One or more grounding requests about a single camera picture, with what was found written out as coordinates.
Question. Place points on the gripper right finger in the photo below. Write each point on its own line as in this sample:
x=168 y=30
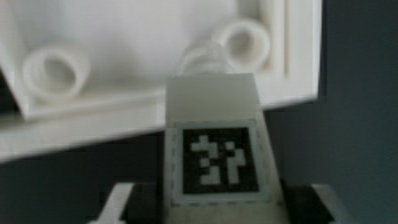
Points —
x=331 y=201

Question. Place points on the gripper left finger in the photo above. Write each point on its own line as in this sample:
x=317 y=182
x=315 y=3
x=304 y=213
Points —
x=111 y=213

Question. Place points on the white table leg four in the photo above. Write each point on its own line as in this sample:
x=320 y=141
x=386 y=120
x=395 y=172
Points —
x=221 y=181

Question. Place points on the white square tabletop part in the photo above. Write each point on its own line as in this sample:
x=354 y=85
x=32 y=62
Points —
x=98 y=54

